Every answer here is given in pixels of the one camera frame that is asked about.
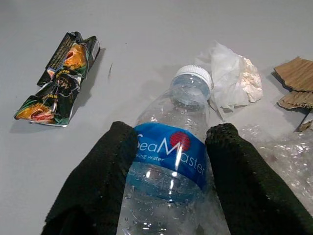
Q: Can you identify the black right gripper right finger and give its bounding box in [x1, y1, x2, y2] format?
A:
[204, 123, 313, 235]

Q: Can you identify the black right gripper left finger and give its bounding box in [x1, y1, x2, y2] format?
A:
[40, 121, 139, 235]

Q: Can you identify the clear blue-label water bottle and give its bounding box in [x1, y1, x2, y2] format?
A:
[116, 65, 232, 235]

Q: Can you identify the clear bubble wrap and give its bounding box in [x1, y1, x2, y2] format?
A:
[238, 123, 313, 213]

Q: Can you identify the small torn cardboard piece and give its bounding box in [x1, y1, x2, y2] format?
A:
[277, 91, 313, 110]

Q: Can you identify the black green snack wrapper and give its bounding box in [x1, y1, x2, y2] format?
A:
[14, 31, 101, 128]

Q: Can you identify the white crumpled tissue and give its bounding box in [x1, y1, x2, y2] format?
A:
[195, 41, 264, 116]

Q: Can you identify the large torn cardboard piece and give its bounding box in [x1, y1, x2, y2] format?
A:
[272, 56, 313, 93]

